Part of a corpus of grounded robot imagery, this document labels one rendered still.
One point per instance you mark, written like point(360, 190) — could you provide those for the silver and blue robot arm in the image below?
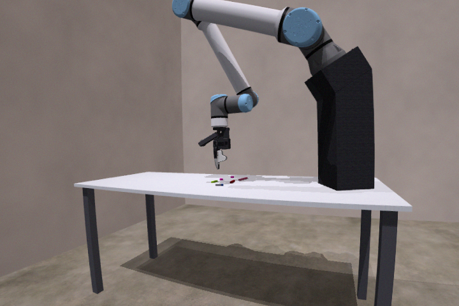
point(302, 28)

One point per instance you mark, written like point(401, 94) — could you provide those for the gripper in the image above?
point(222, 141)

